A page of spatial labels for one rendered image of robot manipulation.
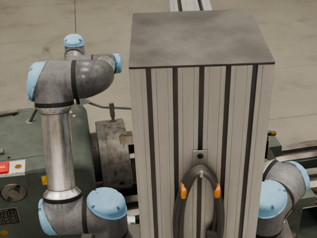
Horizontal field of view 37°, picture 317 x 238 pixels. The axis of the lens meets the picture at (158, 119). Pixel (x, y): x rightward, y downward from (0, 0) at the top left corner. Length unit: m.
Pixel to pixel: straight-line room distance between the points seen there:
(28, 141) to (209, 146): 1.24
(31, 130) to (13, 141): 0.10
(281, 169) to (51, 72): 0.79
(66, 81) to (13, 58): 4.37
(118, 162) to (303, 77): 3.38
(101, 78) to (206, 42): 0.59
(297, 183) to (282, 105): 3.04
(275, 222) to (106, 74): 0.68
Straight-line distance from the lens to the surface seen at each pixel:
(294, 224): 2.39
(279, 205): 1.50
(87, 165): 1.88
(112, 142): 2.02
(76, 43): 1.87
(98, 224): 1.50
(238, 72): 0.83
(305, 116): 4.50
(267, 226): 1.54
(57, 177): 1.48
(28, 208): 2.00
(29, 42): 6.11
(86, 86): 1.40
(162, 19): 0.99
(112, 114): 2.09
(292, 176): 1.61
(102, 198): 1.50
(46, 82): 1.41
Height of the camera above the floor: 2.40
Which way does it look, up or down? 33 degrees down
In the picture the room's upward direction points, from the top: 2 degrees counter-clockwise
